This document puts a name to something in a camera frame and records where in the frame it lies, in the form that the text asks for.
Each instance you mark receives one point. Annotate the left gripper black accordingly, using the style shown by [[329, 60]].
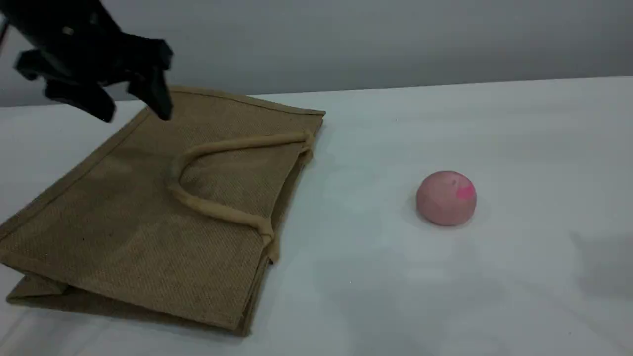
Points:
[[74, 44]]

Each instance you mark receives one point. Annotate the pink peach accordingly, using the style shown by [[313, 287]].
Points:
[[445, 200]]

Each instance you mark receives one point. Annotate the brown jute tote bag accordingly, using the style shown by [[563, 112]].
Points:
[[148, 222]]

